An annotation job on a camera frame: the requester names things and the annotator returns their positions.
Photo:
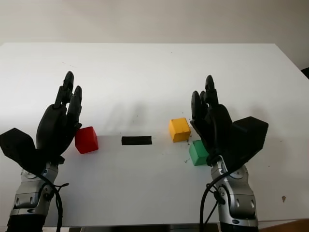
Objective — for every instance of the black tape strip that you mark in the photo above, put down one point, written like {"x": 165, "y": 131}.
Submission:
{"x": 136, "y": 140}

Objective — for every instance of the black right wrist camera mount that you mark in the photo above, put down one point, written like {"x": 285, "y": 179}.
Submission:
{"x": 251, "y": 135}

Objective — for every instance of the yellow wooden block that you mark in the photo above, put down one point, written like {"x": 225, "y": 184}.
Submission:
{"x": 179, "y": 130}

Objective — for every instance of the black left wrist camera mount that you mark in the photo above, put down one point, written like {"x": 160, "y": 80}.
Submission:
{"x": 17, "y": 145}

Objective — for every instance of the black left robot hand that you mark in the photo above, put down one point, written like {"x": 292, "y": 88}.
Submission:
{"x": 53, "y": 125}

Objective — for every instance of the red wooden block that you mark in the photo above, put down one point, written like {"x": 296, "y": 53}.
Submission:
{"x": 86, "y": 140}

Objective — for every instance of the dark object beyond table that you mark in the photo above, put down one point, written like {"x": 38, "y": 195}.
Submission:
{"x": 305, "y": 73}

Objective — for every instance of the green wooden block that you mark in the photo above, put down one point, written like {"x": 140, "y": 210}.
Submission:
{"x": 198, "y": 154}

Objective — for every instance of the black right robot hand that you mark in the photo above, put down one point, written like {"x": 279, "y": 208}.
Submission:
{"x": 217, "y": 130}

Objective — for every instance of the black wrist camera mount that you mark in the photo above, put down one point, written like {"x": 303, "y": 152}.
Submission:
{"x": 17, "y": 145}
{"x": 251, "y": 135}

